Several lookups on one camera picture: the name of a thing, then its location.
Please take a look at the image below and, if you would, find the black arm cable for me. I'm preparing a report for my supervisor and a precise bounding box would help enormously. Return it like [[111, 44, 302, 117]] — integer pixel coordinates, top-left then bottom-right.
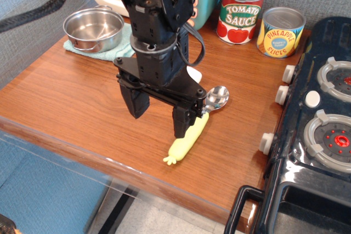
[[177, 22, 206, 67]]

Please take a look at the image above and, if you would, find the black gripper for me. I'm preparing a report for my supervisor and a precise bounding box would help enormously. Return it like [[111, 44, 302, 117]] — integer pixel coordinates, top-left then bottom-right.
[[114, 27, 206, 138]]

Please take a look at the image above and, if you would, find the steel tiffin pot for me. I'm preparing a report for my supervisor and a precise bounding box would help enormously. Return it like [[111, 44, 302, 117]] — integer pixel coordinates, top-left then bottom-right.
[[63, 6, 124, 53]]

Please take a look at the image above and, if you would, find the white toy mushroom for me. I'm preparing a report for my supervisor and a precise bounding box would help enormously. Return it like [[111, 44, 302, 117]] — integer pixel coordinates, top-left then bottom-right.
[[186, 66, 202, 83]]

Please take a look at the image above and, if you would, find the tomato sauce can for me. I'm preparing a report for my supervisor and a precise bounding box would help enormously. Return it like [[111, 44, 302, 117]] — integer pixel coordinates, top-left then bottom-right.
[[217, 0, 264, 44]]

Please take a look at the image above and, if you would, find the light green cloth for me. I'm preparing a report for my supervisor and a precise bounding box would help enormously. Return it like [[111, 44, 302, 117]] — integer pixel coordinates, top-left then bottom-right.
[[63, 23, 135, 61]]

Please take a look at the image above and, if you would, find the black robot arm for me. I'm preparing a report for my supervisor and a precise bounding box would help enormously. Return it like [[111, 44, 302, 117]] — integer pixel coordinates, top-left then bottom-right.
[[114, 0, 206, 138]]

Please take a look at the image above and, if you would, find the pineapple slices can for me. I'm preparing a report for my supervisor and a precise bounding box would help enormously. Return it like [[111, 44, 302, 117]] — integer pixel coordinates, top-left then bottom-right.
[[257, 7, 306, 58]]

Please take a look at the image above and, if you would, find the black toy stove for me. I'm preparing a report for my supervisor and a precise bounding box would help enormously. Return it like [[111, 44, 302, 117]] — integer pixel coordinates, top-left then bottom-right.
[[225, 16, 350, 233]]

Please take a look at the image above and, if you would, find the yellow handled steel spoon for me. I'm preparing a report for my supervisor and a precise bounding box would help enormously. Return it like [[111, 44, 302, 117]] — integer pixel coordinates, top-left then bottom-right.
[[163, 86, 229, 165]]

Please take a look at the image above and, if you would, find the black braided cable sleeve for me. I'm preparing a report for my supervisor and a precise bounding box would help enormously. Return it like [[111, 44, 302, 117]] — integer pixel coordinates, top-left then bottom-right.
[[0, 0, 84, 33]]

